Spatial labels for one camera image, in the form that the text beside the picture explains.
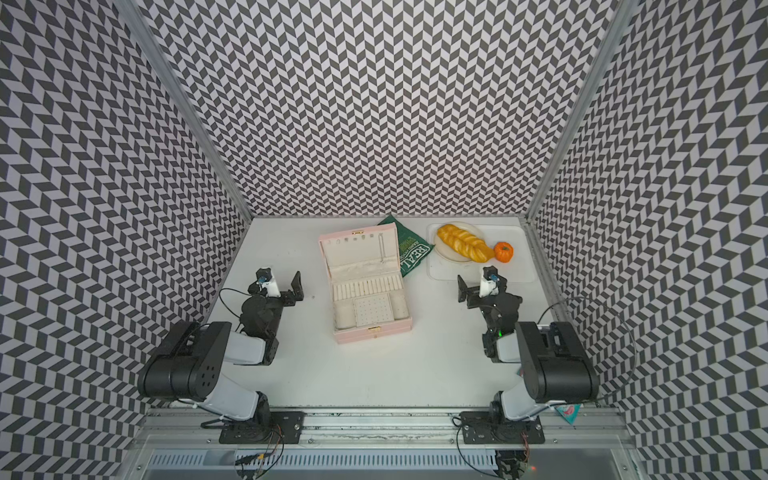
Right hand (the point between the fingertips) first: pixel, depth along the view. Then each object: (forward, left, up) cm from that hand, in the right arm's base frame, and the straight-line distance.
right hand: (474, 277), depth 90 cm
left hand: (+1, +59, +1) cm, 59 cm away
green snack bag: (+16, +18, -5) cm, 25 cm away
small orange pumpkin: (+13, -13, -4) cm, 19 cm away
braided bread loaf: (+16, -1, -4) cm, 17 cm away
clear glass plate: (+17, +6, -10) cm, 21 cm away
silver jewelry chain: (+6, +28, +7) cm, 30 cm away
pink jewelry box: (-3, +32, -3) cm, 33 cm away
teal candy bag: (-35, -21, -10) cm, 42 cm away
